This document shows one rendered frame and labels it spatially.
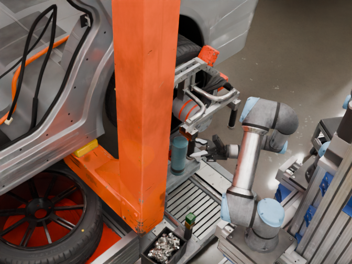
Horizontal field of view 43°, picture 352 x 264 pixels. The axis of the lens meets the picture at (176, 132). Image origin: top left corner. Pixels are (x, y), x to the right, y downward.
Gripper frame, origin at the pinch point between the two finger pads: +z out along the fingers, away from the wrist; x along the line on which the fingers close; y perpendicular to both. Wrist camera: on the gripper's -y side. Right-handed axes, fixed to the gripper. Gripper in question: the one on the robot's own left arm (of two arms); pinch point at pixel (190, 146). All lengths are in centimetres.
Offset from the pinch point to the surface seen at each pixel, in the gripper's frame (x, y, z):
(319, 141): 72, 67, -104
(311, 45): 220, 83, -135
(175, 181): 28, 66, 4
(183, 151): 8.2, 12.8, 2.8
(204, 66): 34.0, -26.2, -5.6
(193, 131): -0.1, -12.0, -0.2
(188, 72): 25.5, -28.9, 3.4
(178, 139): 13.6, 9.0, 5.7
